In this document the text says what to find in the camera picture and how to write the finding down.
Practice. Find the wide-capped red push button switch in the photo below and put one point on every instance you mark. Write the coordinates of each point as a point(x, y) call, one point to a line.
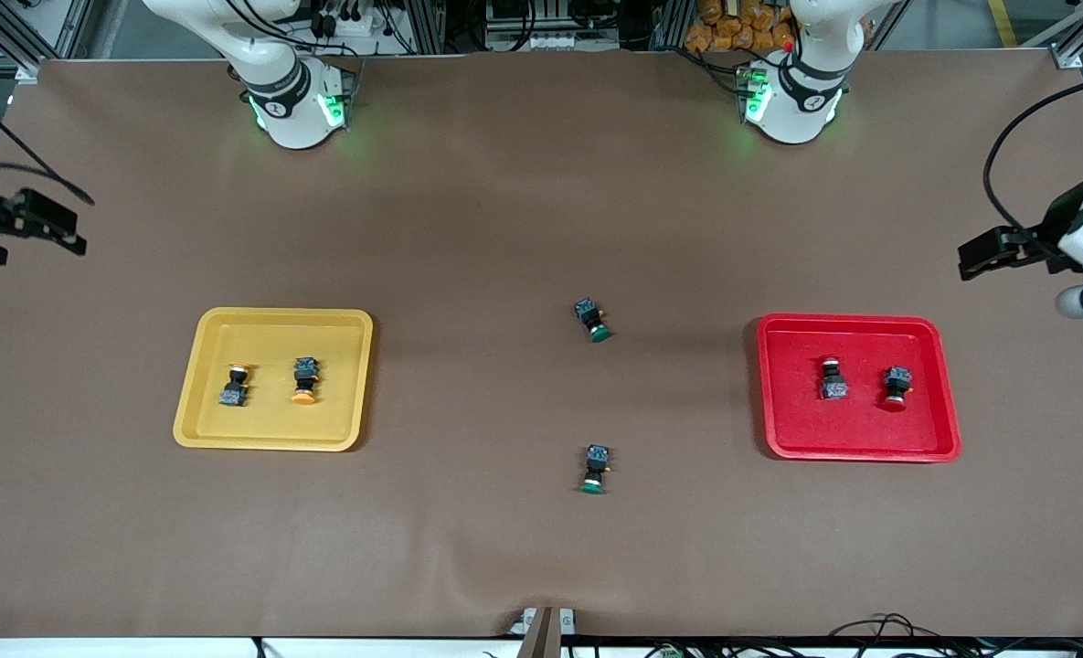
point(896, 376)

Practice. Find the yellow plastic tray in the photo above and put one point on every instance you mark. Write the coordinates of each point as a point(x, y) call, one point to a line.
point(276, 425)

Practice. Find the orange snack packets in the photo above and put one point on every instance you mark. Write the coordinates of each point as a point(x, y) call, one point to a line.
point(733, 26)

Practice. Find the aluminium frame post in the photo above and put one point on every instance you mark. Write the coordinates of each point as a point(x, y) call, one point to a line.
point(29, 41)
point(1067, 46)

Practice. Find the metal camera mount clamp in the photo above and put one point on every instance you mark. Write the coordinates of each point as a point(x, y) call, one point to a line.
point(543, 631)

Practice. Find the grey equipment rack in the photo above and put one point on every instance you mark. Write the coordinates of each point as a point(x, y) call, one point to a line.
point(550, 23)

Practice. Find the small-capped red push button switch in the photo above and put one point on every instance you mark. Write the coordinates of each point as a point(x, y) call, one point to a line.
point(835, 388)

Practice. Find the yellow push button switch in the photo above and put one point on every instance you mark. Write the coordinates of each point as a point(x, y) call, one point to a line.
point(233, 395)
point(304, 370)

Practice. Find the brown table mat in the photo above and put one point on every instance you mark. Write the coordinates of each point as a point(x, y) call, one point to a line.
point(541, 183)

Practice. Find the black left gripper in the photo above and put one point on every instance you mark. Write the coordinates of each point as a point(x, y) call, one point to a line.
point(1035, 241)

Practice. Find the red plastic tray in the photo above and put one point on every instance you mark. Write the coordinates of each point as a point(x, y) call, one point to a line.
point(856, 431)

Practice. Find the green push button switch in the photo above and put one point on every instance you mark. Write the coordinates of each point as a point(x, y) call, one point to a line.
point(597, 457)
point(587, 313)

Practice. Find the white power strip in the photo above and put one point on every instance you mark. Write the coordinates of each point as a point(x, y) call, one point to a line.
point(345, 20)

